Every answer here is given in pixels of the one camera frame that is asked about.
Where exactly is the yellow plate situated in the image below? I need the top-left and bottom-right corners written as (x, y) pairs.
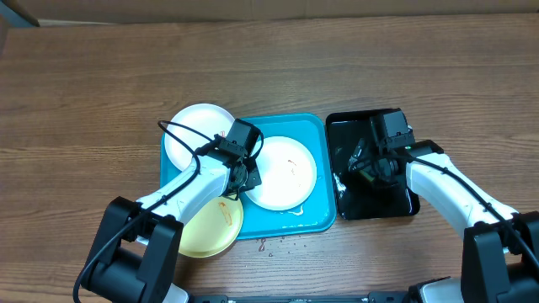
top-left (179, 197), bottom-right (243, 258)

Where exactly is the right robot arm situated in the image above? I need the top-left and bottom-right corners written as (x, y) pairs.
top-left (349, 140), bottom-right (538, 302)

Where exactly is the green yellow sponge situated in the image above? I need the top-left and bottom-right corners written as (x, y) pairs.
top-left (359, 167), bottom-right (377, 183)

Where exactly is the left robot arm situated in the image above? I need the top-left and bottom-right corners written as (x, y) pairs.
top-left (72, 134), bottom-right (264, 303)

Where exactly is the white plate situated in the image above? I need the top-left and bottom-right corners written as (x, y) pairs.
top-left (245, 136), bottom-right (318, 211)
top-left (164, 104), bottom-right (235, 171)

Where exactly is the teal plastic tray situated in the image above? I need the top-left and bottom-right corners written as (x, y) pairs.
top-left (160, 114), bottom-right (336, 240)

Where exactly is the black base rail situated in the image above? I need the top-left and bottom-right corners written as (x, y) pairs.
top-left (188, 291), bottom-right (417, 303)

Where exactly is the black plastic tray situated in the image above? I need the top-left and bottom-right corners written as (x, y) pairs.
top-left (326, 109), bottom-right (420, 220)

